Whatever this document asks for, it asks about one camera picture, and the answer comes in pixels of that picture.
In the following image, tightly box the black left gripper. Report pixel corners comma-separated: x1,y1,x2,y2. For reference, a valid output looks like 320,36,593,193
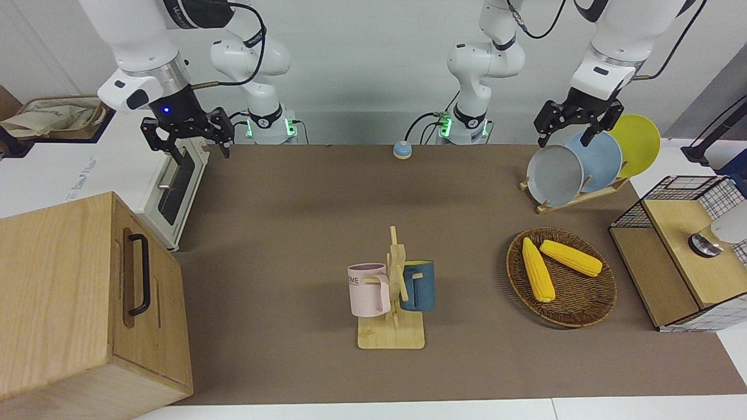
534,87,624,148

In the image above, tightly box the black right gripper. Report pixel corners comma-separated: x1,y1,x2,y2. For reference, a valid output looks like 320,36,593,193
140,86,236,168

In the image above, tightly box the pink mug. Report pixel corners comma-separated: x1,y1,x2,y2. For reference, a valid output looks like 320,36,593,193
347,264,392,319

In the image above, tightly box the light blue plate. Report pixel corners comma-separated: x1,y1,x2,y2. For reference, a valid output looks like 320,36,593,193
565,131,623,193

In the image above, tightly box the grey plate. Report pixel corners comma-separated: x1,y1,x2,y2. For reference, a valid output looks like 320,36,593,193
526,144,585,208

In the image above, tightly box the yellow plate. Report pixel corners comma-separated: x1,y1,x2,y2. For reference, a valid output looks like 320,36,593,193
607,114,662,179

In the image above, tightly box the wooden plate rack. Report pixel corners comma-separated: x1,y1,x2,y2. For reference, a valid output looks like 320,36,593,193
519,175,631,215

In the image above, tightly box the black stand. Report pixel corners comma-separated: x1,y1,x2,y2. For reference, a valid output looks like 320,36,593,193
681,96,747,166

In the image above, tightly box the white toaster oven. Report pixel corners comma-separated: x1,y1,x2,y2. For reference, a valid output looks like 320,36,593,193
0,109,211,253

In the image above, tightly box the brown table mat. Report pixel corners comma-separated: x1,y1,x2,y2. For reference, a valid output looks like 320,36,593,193
169,144,747,406

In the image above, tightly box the yellow corn cob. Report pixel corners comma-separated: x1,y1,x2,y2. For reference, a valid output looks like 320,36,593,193
522,237,556,303
539,239,603,277

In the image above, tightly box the cardboard box with paper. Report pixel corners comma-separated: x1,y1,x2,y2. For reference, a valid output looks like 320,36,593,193
0,95,113,157

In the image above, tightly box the round wicker basket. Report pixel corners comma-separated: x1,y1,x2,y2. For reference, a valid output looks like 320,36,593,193
506,227,617,328

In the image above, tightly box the wooden drawer cabinet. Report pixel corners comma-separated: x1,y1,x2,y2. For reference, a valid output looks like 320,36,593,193
0,192,194,420

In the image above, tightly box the dark blue mug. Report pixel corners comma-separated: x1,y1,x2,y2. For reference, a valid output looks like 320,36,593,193
399,260,437,313

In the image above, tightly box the wooden mug rack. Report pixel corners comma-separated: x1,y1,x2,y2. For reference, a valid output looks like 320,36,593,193
357,226,425,350

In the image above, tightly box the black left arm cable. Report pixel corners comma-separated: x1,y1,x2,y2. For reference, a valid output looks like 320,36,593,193
507,0,710,81

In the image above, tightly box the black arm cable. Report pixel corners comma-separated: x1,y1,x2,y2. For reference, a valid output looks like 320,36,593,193
507,0,710,81
190,2,268,91

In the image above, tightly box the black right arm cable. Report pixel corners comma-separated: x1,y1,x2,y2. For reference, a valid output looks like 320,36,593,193
190,2,268,91

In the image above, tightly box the black cabinet handle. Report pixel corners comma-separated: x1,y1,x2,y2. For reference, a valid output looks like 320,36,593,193
128,234,152,317

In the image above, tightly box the black base cable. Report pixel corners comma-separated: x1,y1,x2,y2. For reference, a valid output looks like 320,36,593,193
404,111,444,145

